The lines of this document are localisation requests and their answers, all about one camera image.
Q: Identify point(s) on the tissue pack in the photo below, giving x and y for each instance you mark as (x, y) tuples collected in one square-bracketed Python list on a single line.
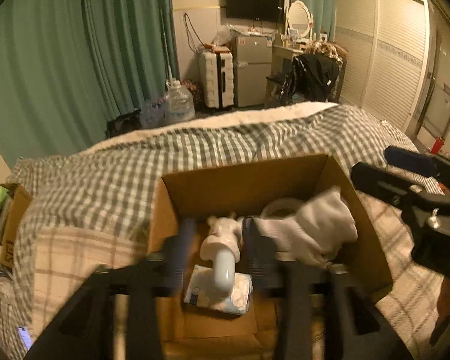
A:
[(202, 292)]

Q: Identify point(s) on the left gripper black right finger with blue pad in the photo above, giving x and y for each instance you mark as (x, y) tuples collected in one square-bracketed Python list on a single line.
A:
[(353, 327)]

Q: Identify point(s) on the green checked blanket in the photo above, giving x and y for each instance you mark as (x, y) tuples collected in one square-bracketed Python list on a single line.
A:
[(109, 187)]

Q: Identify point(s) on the side cardboard box with items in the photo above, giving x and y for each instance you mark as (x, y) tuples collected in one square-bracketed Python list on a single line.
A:
[(14, 201)]

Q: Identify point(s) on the white bear figurine blue hat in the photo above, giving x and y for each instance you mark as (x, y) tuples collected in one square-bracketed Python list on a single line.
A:
[(222, 246)]

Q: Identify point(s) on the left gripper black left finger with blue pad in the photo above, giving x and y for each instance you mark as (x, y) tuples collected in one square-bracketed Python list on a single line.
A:
[(84, 327)]

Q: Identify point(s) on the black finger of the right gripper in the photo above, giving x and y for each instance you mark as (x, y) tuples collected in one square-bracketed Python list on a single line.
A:
[(386, 186)]

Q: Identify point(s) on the red fire extinguisher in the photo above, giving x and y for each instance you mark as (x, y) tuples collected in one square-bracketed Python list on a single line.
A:
[(437, 145)]

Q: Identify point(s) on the black jacket on chair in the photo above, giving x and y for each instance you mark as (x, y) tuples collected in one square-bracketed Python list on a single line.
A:
[(310, 75)]

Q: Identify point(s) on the large green curtain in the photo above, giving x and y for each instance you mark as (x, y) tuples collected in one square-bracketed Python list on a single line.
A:
[(69, 67)]

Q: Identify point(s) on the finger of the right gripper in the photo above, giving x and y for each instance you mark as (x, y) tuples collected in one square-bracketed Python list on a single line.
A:
[(418, 163)]

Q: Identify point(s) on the white oval vanity mirror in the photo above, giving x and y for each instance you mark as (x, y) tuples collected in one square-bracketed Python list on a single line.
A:
[(299, 19)]

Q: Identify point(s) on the beige plaid blanket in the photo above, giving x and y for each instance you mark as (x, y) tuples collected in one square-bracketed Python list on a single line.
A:
[(66, 256)]

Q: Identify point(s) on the black wall television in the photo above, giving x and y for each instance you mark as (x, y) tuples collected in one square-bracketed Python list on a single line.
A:
[(257, 10)]

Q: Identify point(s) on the white tape roll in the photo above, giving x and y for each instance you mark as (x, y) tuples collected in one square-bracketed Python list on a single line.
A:
[(281, 208)]

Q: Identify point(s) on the smartphone with lit screen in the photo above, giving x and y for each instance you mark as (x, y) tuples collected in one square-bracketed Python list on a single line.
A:
[(25, 337)]

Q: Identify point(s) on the large clear water bottle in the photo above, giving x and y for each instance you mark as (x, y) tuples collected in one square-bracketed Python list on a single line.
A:
[(179, 103)]

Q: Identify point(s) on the white suitcase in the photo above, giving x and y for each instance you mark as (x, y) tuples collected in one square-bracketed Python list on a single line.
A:
[(217, 79)]

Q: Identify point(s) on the white sliding wardrobe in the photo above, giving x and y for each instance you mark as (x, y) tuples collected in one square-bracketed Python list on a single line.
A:
[(387, 44)]

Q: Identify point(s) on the silver mini fridge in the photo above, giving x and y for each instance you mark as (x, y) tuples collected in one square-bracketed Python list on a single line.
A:
[(252, 58)]

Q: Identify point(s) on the white fluffy cloth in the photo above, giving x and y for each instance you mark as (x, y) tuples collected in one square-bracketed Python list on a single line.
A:
[(316, 232)]

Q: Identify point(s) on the brown cardboard box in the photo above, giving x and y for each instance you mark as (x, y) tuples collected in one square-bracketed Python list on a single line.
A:
[(189, 332)]

